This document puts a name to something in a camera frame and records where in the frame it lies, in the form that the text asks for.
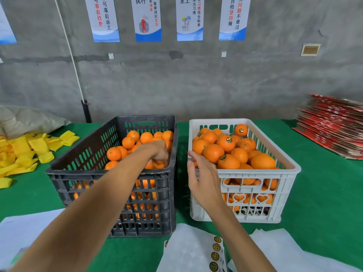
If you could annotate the person's left hand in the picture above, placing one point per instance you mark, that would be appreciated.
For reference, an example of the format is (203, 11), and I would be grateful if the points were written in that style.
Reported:
(156, 150)

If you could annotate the person's right hand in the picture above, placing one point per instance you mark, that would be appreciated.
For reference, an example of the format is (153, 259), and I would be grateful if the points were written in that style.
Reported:
(205, 184)

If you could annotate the heap of labelled oranges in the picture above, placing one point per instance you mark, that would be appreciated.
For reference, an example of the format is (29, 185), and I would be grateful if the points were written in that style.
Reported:
(212, 153)

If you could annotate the pile of oranges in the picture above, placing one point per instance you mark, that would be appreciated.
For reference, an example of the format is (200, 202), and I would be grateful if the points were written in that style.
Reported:
(113, 154)

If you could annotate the white plastic crate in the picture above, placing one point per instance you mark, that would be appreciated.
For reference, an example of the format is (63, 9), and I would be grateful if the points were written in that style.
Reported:
(283, 167)

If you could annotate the black plastic crate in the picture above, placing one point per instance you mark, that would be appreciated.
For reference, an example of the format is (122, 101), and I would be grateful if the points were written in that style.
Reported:
(68, 167)

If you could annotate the person's right forearm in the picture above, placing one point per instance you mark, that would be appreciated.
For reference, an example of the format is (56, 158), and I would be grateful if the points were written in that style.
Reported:
(241, 243)

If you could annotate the person's left forearm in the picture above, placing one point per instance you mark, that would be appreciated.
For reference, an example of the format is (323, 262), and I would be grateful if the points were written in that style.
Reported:
(82, 218)

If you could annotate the white backing sheet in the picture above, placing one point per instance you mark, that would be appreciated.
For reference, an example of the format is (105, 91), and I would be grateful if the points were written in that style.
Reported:
(300, 255)

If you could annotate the green felt table cover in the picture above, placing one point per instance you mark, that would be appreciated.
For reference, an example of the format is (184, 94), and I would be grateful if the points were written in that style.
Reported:
(329, 201)

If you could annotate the white pole with black base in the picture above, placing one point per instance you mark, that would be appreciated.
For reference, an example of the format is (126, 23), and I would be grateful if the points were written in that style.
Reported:
(71, 53)

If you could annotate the beige woven sack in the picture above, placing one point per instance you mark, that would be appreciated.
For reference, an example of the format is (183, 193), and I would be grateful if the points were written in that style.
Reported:
(28, 119)

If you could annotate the pile of yellow bags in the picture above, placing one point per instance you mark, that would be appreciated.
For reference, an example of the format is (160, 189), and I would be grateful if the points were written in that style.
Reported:
(22, 150)

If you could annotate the stack of red cardboard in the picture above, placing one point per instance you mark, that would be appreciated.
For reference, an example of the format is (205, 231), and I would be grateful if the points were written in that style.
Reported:
(334, 124)

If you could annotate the white printed paper sheet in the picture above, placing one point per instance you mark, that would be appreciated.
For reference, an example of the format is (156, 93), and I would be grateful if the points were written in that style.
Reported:
(25, 229)

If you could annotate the white notice with blue border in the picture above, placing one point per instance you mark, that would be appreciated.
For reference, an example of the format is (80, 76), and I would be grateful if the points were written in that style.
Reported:
(5, 25)

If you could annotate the blue white wall poster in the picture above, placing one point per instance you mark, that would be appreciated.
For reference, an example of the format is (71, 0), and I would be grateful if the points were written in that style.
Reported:
(189, 19)
(146, 19)
(235, 18)
(102, 19)

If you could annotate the beige wall plate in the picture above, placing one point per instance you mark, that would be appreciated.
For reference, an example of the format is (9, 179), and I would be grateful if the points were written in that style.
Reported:
(311, 49)

